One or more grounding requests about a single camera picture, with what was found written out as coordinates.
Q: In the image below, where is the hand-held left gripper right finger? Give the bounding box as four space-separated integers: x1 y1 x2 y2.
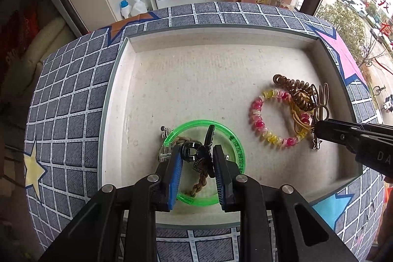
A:
213 144 359 262

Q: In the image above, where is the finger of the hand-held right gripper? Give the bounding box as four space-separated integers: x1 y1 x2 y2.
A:
316 119 393 136
315 129 362 156

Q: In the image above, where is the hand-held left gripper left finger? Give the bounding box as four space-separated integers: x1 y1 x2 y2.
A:
38 145 183 262

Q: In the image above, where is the silver star hair clip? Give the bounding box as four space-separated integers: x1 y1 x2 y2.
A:
310 124 323 152

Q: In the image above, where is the brown braided hair tie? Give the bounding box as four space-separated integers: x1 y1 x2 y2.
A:
166 135 210 198

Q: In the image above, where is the black claw hair clip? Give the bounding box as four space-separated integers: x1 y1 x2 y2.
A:
179 124 217 178

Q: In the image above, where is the green translucent bracelet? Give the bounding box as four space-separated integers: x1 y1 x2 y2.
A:
158 120 246 207

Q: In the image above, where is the yellow hair tie with charm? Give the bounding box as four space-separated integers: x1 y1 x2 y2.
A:
290 105 317 135

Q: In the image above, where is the brown spiral hair tie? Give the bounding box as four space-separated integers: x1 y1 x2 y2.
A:
272 74 319 112

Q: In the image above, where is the grey checked star-print cloth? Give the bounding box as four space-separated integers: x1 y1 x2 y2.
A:
24 1 388 262

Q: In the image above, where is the white detergent jug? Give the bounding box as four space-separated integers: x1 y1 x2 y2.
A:
126 0 148 17

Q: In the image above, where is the white blue-capped bottle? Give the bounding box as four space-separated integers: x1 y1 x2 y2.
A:
119 0 133 19

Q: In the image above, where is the cream cushion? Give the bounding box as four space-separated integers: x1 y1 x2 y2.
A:
23 16 74 91

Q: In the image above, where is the pink yellow spiral hair tie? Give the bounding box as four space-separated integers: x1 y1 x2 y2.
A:
248 89 312 149

